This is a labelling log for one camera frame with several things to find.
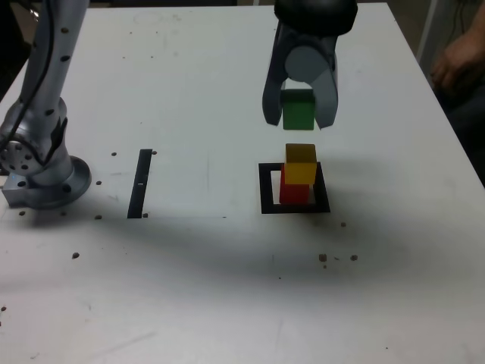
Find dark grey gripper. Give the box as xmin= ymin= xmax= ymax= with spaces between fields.
xmin=261 ymin=22 xmax=340 ymax=132

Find green cube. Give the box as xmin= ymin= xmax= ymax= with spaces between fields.
xmin=282 ymin=89 xmax=317 ymax=131

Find yellow cube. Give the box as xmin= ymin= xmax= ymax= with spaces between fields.
xmin=283 ymin=143 xmax=318 ymax=186

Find red cube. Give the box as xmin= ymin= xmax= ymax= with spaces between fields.
xmin=279 ymin=168 xmax=311 ymax=206

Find black tape square outline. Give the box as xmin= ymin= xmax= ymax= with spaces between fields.
xmin=258 ymin=162 xmax=331 ymax=215

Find person's hand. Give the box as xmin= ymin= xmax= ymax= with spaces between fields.
xmin=430 ymin=47 xmax=474 ymax=95

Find black tape strip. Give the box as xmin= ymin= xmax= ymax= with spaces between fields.
xmin=127 ymin=149 xmax=153 ymax=220

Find curved metal chair part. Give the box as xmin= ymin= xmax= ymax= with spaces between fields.
xmin=30 ymin=6 xmax=47 ymax=30

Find white upright post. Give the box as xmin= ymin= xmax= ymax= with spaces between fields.
xmin=416 ymin=0 xmax=437 ymax=65

